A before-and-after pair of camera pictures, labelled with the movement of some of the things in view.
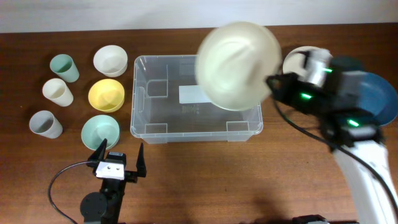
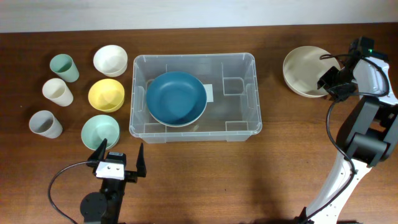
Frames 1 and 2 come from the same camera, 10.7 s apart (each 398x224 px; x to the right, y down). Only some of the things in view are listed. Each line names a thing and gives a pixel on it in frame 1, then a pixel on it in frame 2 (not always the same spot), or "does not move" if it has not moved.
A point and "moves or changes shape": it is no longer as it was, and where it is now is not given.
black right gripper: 290,94 to 325,78
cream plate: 234,61 to 182,126
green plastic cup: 63,66 does not move
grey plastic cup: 44,123 does not move
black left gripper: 132,175 does not move
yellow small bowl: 106,95 does not move
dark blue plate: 379,98 moves or changes shape
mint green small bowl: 97,127 does not move
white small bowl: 111,60 does not move
